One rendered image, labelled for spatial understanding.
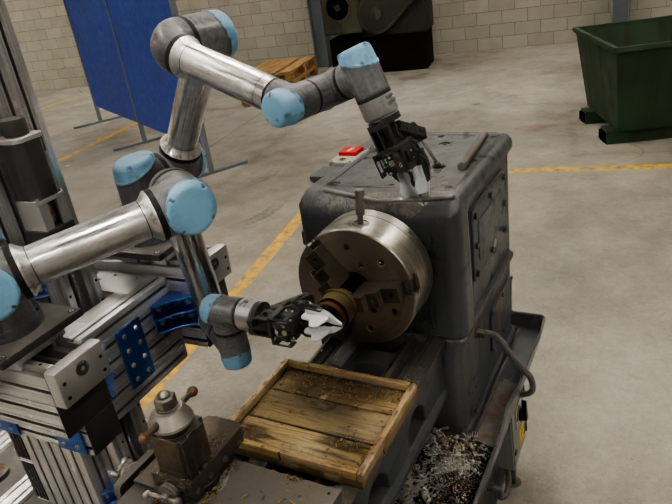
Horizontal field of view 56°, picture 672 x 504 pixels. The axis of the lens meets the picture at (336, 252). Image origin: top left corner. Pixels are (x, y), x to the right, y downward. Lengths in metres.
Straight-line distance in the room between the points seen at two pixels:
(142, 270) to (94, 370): 0.45
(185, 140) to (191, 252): 0.36
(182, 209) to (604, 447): 1.91
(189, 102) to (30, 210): 0.47
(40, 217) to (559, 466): 1.95
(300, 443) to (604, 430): 1.61
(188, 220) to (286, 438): 0.51
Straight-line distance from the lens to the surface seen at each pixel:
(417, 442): 1.65
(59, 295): 1.76
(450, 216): 1.54
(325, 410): 1.49
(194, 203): 1.37
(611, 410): 2.88
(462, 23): 11.38
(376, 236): 1.46
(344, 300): 1.44
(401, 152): 1.33
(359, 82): 1.32
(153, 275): 1.86
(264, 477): 1.25
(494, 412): 1.98
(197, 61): 1.45
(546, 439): 2.71
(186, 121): 1.76
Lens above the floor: 1.82
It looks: 25 degrees down
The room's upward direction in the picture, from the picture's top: 9 degrees counter-clockwise
